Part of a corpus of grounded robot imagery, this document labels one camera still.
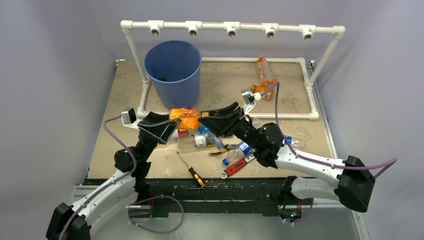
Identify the white PVC pipe frame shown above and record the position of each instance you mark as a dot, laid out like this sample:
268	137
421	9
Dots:
307	31

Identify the red adjustable wrench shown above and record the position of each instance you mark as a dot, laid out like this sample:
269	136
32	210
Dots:
234	168

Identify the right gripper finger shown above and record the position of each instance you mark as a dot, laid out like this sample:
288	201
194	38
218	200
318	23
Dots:
220	111
216	124

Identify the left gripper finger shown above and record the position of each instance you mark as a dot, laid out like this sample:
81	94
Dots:
154	118
172	126

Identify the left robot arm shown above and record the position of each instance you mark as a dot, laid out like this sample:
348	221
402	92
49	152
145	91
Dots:
82	219

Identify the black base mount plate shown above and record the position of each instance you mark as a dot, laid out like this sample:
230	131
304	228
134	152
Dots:
265	196

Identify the yellow black screwdriver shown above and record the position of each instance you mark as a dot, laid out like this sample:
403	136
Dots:
193	173

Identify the blue label crushed bottle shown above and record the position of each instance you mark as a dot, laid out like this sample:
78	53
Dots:
214	140

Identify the red cap crushed bottle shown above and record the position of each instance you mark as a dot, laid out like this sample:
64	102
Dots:
179	133

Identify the blue plastic bin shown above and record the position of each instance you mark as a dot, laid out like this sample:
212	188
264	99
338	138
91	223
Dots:
174	69

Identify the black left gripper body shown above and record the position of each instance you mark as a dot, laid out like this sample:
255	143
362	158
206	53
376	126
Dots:
146	141

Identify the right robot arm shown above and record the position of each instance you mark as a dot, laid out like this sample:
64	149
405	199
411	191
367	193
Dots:
348	181

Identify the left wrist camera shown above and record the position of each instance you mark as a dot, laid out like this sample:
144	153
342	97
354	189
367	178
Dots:
129	118

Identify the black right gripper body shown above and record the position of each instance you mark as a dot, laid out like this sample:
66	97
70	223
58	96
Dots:
241	128

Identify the short orange juice bottle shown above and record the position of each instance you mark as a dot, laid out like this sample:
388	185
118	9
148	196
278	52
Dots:
266	93

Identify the small blue label bottle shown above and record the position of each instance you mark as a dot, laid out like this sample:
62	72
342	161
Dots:
236	152

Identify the pepsi label bottle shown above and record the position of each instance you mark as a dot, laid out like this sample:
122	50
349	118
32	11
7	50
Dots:
296	142

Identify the tall orange bottle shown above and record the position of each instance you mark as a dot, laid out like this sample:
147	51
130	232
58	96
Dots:
266	75

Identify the yellow handle pliers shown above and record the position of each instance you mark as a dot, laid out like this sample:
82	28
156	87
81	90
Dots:
218	150

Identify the orange crushed bottle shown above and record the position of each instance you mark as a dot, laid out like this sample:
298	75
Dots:
189	118

